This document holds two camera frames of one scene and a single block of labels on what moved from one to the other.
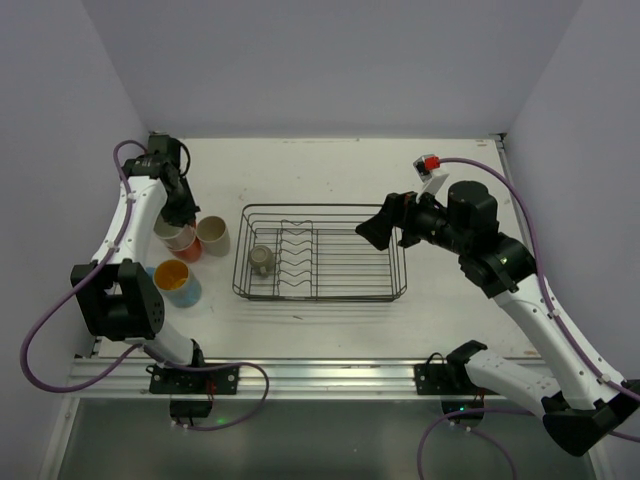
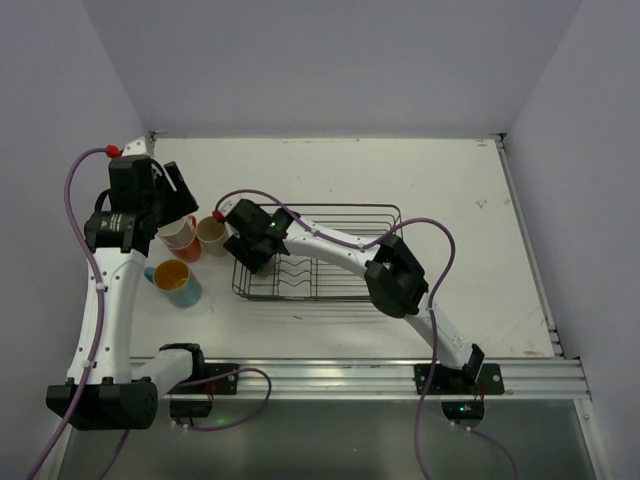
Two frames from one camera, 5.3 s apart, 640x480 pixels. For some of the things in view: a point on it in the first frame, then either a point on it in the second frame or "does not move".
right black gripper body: (401, 218) → (245, 248)
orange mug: (192, 253) does not move
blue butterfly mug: (176, 282) does not move
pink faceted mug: (176, 237) does not move
